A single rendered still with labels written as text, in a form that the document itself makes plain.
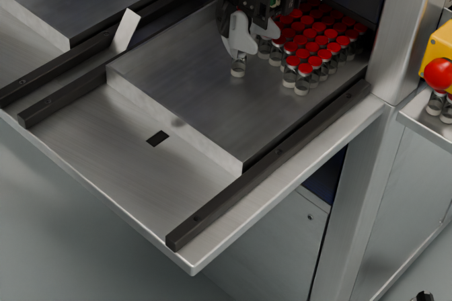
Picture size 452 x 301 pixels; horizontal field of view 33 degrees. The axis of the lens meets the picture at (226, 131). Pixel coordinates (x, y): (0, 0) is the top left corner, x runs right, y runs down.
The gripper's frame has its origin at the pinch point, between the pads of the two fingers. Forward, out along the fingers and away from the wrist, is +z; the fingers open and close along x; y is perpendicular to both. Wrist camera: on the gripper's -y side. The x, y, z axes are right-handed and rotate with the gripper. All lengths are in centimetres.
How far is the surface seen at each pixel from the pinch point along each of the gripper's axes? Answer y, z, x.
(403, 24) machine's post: 19.0, -8.7, 10.8
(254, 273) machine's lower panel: 1, 69, 11
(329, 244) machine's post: 16.7, 43.0, 10.8
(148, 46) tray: -10.9, 2.7, -7.4
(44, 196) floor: -65, 93, 3
